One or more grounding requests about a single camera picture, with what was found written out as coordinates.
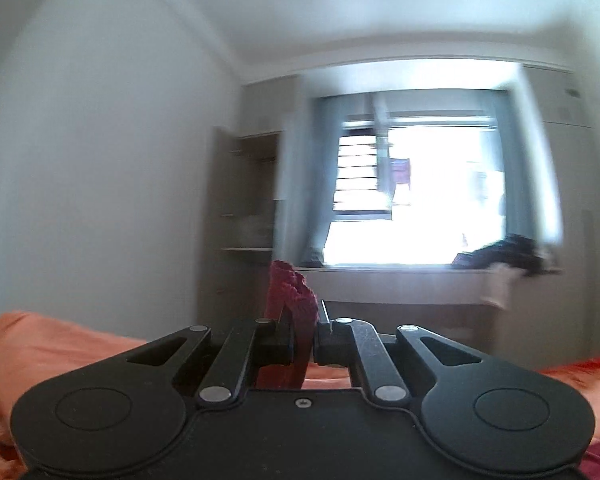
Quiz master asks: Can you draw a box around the maroon knit garment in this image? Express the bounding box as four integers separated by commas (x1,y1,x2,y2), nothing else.
256,260,320,391

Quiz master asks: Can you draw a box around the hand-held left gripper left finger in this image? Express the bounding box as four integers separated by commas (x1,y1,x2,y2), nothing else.
125,317,297,407

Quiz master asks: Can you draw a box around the grey window bench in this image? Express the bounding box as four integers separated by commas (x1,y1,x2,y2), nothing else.
294,264,513,357

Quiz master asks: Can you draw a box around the red bed sheet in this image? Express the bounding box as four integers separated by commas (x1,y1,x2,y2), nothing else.
539,347,600,377

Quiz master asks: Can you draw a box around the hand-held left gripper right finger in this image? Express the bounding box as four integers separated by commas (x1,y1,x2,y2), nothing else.
314,317,482,405

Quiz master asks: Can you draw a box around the white cloth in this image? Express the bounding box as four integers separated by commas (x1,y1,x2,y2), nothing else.
480,265,523,311

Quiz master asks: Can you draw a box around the window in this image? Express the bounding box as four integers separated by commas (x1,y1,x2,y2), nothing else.
330,120,507,267

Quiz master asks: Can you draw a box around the open shelf cabinet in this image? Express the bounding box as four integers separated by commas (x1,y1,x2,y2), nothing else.
211,127,283,322

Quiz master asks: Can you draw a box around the orange bed cover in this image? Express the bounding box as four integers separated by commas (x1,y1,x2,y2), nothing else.
0,311,600,441

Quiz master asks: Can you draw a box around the pile of dark clothes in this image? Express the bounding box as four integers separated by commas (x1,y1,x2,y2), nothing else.
452,233,556,277

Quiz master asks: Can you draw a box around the tall grey wardrobe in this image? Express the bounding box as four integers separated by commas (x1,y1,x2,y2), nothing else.
522,64,600,363

